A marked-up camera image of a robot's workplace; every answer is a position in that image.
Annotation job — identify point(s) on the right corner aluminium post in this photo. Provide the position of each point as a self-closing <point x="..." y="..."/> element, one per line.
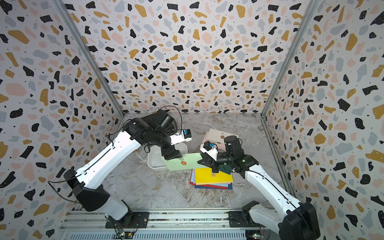
<point x="294" y="46"/>

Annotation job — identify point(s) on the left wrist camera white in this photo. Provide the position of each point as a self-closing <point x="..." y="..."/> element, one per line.
<point x="184" y="136"/>

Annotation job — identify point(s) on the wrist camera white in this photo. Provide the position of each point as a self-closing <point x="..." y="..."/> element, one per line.
<point x="210" y="149"/>
<point x="184" y="136"/>

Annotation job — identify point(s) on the white storage box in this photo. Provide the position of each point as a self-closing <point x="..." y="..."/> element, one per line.
<point x="154" y="159"/>

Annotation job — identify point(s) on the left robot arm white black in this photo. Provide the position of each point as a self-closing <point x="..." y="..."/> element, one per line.
<point x="158" y="129"/>

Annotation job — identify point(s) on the pink envelope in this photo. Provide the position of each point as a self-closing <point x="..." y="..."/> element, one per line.
<point x="220" y="151"/>

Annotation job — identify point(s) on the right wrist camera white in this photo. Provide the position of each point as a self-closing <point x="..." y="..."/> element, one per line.
<point x="210" y="149"/>

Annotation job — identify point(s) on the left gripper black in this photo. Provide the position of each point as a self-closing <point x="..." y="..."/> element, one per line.
<point x="172" y="153"/>

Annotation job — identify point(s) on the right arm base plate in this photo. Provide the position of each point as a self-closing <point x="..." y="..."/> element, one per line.
<point x="241" y="219"/>

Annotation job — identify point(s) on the red envelope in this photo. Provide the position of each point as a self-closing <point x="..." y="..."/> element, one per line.
<point x="207" y="186"/>

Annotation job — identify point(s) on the light green envelope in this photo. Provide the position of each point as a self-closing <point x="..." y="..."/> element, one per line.
<point x="187" y="162"/>

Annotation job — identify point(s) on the yellow envelope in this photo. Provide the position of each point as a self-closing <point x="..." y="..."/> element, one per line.
<point x="205" y="176"/>

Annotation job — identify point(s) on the corner aluminium post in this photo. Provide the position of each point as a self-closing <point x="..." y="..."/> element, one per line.
<point x="66" y="17"/>
<point x="294" y="46"/>

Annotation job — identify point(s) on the light blue envelope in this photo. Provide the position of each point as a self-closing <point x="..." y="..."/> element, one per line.
<point x="214" y="186"/>

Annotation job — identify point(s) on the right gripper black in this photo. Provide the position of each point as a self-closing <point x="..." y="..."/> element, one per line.
<point x="211" y="162"/>

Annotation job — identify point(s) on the dark green envelope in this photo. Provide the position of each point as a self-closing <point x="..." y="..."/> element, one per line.
<point x="225" y="168"/>

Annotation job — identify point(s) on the dark blue envelope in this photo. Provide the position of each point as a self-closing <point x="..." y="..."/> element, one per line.
<point x="216" y="187"/>

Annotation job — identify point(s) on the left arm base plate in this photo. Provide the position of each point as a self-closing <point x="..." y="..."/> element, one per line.
<point x="141" y="217"/>

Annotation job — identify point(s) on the left corner aluminium post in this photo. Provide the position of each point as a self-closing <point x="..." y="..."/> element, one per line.
<point x="66" y="17"/>

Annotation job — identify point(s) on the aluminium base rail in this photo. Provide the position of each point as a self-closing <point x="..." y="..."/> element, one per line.
<point x="163" y="224"/>

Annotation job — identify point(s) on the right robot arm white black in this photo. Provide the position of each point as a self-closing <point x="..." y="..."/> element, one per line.
<point x="290" y="219"/>

